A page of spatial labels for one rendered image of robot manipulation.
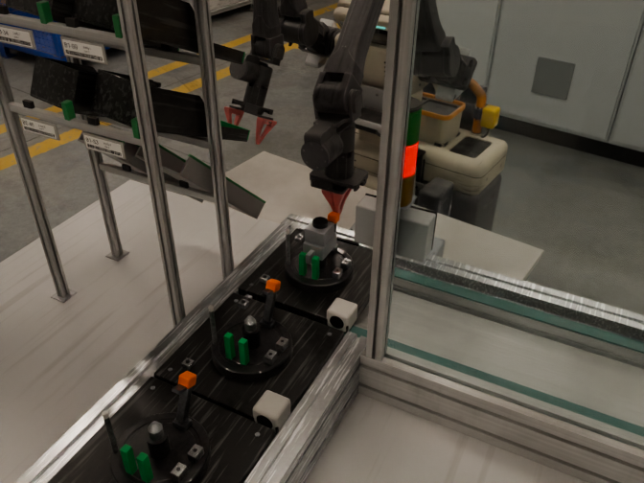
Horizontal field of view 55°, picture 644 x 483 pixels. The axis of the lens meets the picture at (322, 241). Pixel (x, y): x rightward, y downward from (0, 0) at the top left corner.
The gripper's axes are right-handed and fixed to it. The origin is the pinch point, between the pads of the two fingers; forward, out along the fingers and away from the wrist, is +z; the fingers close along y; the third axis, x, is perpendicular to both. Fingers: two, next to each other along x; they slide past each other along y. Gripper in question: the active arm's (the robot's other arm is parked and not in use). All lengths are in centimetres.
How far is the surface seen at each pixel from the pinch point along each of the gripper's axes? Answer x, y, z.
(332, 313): -20.8, 8.7, 7.8
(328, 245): -9.5, 2.4, 1.8
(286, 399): -42.4, 11.0, 7.3
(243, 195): -3.3, -20.6, -0.2
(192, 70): 293, -264, 108
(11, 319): -40, -57, 20
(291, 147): 209, -127, 108
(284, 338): -32.1, 5.0, 5.9
